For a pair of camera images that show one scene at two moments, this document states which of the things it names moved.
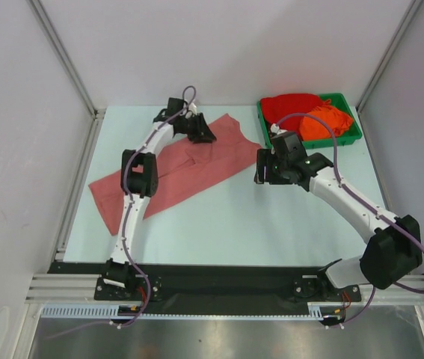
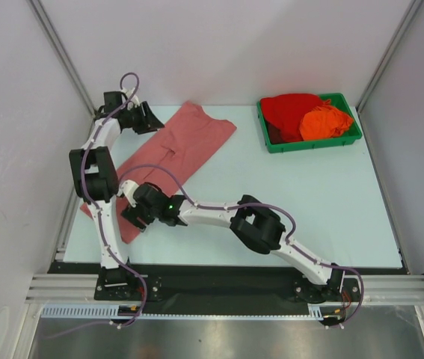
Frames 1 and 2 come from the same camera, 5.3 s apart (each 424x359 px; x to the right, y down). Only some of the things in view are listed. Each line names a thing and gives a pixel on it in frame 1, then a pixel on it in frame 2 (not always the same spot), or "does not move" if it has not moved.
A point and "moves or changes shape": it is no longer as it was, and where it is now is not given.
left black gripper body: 192,128 to 135,120
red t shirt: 277,106 does not move
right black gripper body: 268,170 to 137,215
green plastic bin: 345,137 does not move
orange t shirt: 337,120 does not move
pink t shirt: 179,164 moves or changes shape
